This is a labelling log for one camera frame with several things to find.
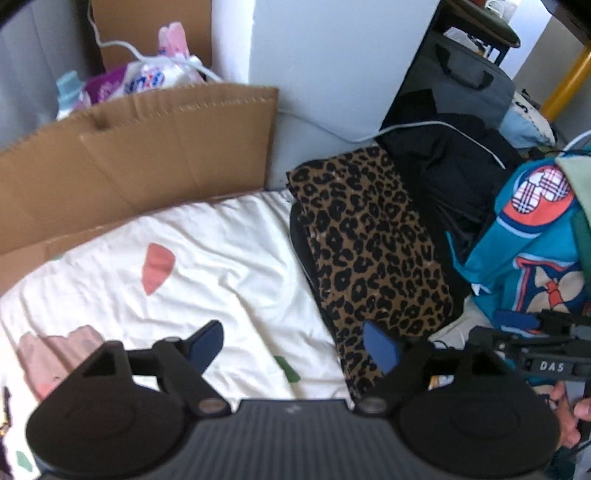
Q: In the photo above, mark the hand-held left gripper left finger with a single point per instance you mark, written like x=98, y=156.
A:
x=207, y=345

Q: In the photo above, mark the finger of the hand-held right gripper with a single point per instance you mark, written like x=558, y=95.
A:
x=494, y=338
x=521, y=318

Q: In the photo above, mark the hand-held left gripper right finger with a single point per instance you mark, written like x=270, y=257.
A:
x=381, y=347

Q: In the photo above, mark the leopard print pants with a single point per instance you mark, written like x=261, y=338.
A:
x=369, y=254

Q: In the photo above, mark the person's right hand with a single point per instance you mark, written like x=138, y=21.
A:
x=565, y=415

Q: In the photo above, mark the teal printed bag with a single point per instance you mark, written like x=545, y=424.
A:
x=531, y=249

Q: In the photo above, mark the cream bear print blanket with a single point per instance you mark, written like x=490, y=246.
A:
x=207, y=267

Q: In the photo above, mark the flat cardboard sheet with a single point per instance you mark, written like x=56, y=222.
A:
x=138, y=152

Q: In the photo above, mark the yellow table leg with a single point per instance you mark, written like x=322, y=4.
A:
x=568, y=78

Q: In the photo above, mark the dark stool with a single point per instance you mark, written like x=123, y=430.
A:
x=489, y=27

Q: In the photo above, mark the pink plastic bag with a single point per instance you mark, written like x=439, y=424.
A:
x=171, y=41

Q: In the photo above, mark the pink white plastic packets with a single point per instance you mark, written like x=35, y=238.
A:
x=120, y=45

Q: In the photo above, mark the upright cardboard box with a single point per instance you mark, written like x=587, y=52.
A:
x=152, y=18

